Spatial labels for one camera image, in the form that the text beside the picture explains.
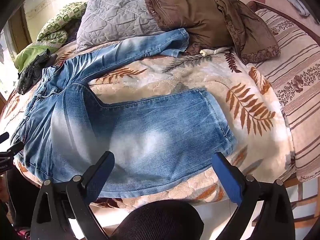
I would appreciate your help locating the white rolled cloth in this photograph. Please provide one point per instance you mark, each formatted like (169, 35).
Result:
(207, 52)

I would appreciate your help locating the grey quilted pillow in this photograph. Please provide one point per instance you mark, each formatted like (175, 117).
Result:
(112, 17)

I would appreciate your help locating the brown wooden door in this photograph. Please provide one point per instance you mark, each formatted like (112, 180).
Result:
(18, 30)

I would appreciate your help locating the striped floral bedsheet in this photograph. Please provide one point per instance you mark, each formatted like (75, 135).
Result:
(295, 55)

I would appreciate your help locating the leaf print fleece blanket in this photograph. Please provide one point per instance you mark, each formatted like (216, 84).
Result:
(200, 80)

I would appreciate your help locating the brown jacket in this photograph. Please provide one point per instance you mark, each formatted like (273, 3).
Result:
(187, 10)

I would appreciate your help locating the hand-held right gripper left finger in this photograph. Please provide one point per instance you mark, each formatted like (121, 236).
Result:
(100, 173)

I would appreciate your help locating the green patterned cloth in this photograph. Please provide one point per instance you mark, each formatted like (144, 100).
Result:
(57, 25)

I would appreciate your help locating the lime green cloth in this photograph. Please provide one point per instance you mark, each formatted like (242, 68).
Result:
(27, 55)

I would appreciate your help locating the dark grey denim garment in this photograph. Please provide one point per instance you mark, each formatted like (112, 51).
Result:
(30, 75)

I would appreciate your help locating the blue denim pants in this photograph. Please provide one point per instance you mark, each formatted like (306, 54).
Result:
(150, 130)

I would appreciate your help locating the white crumpled cloth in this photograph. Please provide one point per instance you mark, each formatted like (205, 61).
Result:
(297, 2)

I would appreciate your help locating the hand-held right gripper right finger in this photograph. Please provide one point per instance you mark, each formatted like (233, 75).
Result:
(228, 177)

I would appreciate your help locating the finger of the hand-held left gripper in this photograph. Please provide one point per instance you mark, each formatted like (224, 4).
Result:
(13, 148)
(3, 137)

